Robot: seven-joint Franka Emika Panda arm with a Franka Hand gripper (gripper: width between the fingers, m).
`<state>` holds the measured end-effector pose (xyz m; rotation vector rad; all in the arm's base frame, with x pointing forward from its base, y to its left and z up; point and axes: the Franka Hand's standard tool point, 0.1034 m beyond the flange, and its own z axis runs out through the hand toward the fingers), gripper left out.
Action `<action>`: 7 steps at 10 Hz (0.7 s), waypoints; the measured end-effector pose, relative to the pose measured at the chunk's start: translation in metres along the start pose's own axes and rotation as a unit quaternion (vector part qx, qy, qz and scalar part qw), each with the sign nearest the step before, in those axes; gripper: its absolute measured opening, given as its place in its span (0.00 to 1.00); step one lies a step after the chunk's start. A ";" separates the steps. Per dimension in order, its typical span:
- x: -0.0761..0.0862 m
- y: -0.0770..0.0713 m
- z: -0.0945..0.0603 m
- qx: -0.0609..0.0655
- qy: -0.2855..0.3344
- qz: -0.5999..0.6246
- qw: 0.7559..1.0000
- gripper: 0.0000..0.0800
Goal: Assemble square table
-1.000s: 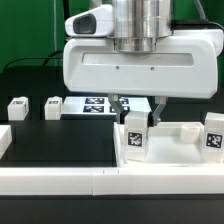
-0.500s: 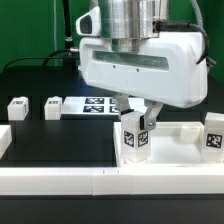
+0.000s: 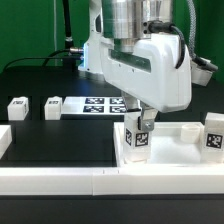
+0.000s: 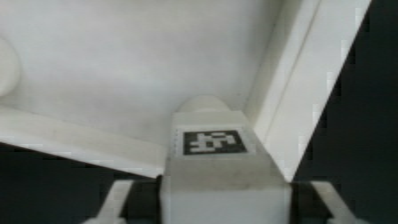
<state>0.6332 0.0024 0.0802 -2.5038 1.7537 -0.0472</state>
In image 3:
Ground black cable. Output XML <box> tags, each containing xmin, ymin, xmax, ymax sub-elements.
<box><xmin>2</xmin><ymin>48</ymin><xmax>84</xmax><ymax>72</ymax></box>

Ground white front fence bar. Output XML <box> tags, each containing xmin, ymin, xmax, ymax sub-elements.
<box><xmin>0</xmin><ymin>166</ymin><xmax>224</xmax><ymax>196</ymax></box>

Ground grey braided cable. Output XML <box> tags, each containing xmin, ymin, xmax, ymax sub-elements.
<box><xmin>185</xmin><ymin>0</ymin><xmax>219</xmax><ymax>73</ymax></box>

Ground white square tabletop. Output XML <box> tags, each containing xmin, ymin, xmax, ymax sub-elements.
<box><xmin>114</xmin><ymin>122</ymin><xmax>221</xmax><ymax>167</ymax></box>

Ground white left fence bar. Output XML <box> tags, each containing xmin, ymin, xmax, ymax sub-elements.
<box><xmin>0</xmin><ymin>125</ymin><xmax>12</xmax><ymax>159</ymax></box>

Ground white fence bar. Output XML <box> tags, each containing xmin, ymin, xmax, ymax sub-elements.
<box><xmin>0</xmin><ymin>125</ymin><xmax>12</xmax><ymax>159</ymax></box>
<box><xmin>0</xmin><ymin>166</ymin><xmax>224</xmax><ymax>196</ymax></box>

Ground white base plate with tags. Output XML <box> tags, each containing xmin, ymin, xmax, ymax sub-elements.
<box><xmin>62</xmin><ymin>97</ymin><xmax>126</xmax><ymax>116</ymax></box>

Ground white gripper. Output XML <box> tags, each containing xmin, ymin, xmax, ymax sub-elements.
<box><xmin>100</xmin><ymin>34</ymin><xmax>192</xmax><ymax>131</ymax></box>

